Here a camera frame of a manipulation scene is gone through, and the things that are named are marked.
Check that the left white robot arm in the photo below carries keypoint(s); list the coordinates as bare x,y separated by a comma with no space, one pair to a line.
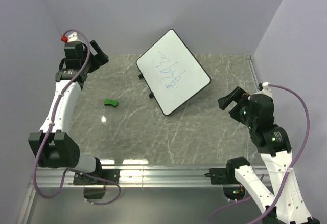
52,145

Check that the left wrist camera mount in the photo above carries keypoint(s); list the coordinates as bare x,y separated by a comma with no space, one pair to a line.
70,38

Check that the green whiteboard eraser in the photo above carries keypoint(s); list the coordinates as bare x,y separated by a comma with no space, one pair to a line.
109,102

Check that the aluminium mounting rail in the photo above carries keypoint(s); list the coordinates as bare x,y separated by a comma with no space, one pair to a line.
147,176

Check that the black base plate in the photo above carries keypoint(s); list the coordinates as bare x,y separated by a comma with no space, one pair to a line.
106,177
219,176

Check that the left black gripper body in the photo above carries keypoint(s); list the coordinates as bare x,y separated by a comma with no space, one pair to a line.
84,61

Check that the white whiteboard black frame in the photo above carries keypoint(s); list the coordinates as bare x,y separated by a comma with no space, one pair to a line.
172,72

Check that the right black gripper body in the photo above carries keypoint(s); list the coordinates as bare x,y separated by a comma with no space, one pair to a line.
248,117

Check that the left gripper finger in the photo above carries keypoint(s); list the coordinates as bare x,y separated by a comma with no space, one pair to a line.
100,56
93,64

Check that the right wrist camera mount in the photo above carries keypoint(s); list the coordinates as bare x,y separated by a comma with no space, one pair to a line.
264,89

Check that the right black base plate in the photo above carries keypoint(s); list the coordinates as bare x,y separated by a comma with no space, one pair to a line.
219,176

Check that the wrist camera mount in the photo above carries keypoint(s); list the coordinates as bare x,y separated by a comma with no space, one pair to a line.
264,89
70,38

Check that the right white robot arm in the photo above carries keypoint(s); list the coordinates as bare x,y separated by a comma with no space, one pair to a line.
284,204

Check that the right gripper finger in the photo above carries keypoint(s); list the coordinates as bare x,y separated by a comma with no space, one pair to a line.
239,111
237,96

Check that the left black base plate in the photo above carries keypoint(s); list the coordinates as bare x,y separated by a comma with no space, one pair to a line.
106,177

